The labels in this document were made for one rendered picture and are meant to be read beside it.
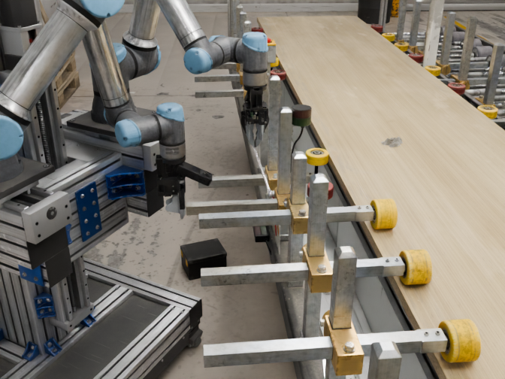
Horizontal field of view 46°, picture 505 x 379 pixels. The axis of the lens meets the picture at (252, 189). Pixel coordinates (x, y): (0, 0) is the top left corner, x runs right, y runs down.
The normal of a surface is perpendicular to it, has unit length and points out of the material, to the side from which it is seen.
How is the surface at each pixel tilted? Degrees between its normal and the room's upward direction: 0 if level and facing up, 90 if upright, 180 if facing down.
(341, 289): 90
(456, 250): 0
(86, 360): 0
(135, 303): 0
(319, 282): 90
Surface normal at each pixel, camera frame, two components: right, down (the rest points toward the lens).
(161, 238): 0.00, -0.89
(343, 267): 0.10, 0.46
